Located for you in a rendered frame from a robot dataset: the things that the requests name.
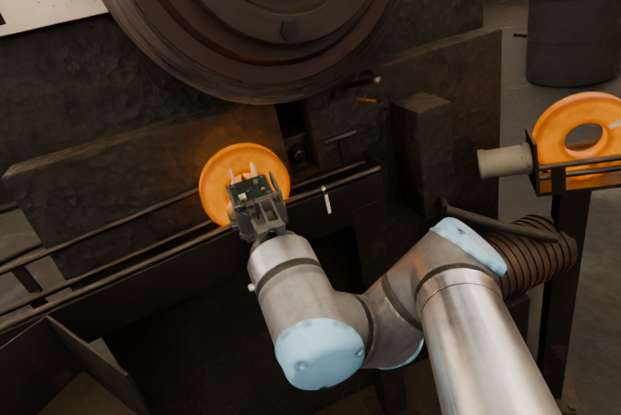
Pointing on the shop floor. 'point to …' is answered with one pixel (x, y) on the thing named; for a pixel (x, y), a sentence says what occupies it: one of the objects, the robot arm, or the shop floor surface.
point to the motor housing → (529, 263)
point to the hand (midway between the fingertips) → (242, 177)
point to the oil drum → (574, 17)
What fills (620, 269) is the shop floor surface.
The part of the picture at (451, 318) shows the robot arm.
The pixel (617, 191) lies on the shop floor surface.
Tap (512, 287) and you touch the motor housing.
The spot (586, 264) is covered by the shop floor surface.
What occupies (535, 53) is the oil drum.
